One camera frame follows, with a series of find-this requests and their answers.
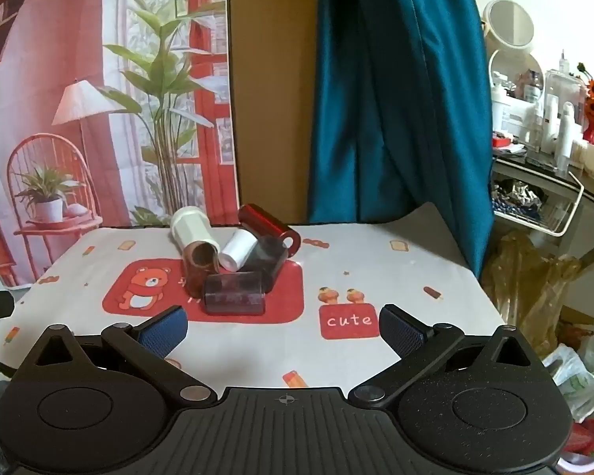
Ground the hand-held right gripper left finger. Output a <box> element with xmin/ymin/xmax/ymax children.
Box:
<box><xmin>11</xmin><ymin>305</ymin><xmax>219</xmax><ymax>405</ymax></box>

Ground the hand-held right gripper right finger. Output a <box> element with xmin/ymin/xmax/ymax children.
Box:
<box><xmin>348</xmin><ymin>303</ymin><xmax>551</xmax><ymax>405</ymax></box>

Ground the brown translucent cup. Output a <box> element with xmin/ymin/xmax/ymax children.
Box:
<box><xmin>181</xmin><ymin>240</ymin><xmax>221</xmax><ymax>296</ymax></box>

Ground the dark purple translucent cup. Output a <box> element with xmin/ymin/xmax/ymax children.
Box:
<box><xmin>202</xmin><ymin>270</ymin><xmax>267</xmax><ymax>316</ymax></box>

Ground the ribbed white cup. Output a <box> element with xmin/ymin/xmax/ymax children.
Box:
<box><xmin>171</xmin><ymin>206</ymin><xmax>221</xmax><ymax>254</ymax></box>

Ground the small white cup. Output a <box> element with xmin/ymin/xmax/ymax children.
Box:
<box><xmin>218</xmin><ymin>230</ymin><xmax>259</xmax><ymax>272</ymax></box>

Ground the smoky grey translucent cup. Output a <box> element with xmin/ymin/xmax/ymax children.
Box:
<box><xmin>238</xmin><ymin>237</ymin><xmax>290</xmax><ymax>293</ymax></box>

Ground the red translucent cup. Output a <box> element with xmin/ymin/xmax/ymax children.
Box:
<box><xmin>238</xmin><ymin>203</ymin><xmax>302</xmax><ymax>260</ymax></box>

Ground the white printed tablecloth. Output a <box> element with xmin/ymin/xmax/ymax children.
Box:
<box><xmin>0</xmin><ymin>202</ymin><xmax>508</xmax><ymax>409</ymax></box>

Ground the yellow plastic bag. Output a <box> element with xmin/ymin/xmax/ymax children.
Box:
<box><xmin>481</xmin><ymin>232</ymin><xmax>583</xmax><ymax>358</ymax></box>

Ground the white green plastic bag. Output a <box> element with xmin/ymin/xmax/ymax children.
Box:
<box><xmin>543</xmin><ymin>335</ymin><xmax>594</xmax><ymax>424</ymax></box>

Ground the red plastic bag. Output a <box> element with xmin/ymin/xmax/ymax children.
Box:
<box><xmin>563</xmin><ymin>420</ymin><xmax>594</xmax><ymax>462</ymax></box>

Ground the teal curtain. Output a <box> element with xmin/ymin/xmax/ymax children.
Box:
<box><xmin>306</xmin><ymin>0</ymin><xmax>496</xmax><ymax>283</ymax></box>

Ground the white pump bottle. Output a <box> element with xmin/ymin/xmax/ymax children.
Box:
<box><xmin>491</xmin><ymin>83</ymin><xmax>514</xmax><ymax>135</ymax></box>

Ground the tall white bottle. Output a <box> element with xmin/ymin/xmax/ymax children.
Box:
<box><xmin>554</xmin><ymin>103</ymin><xmax>576</xmax><ymax>171</ymax></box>

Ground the brown board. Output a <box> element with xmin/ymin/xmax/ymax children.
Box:
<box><xmin>227</xmin><ymin>0</ymin><xmax>324</xmax><ymax>224</ymax></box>

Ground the clear acrylic organizer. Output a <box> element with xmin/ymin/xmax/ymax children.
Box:
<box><xmin>539</xmin><ymin>70</ymin><xmax>588</xmax><ymax>155</ymax></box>

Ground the white arched cosmetic organizer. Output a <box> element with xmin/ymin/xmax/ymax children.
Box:
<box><xmin>487</xmin><ymin>48</ymin><xmax>546</xmax><ymax>106</ymax></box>

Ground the round white mirror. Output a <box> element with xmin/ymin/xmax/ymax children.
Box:
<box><xmin>482</xmin><ymin>0</ymin><xmax>536</xmax><ymax>53</ymax></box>

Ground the white wire basket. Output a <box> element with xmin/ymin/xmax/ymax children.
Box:
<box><xmin>491</xmin><ymin>168</ymin><xmax>586</xmax><ymax>237</ymax></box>

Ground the printed wall tapestry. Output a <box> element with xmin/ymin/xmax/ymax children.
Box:
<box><xmin>0</xmin><ymin>0</ymin><xmax>239</xmax><ymax>289</ymax></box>

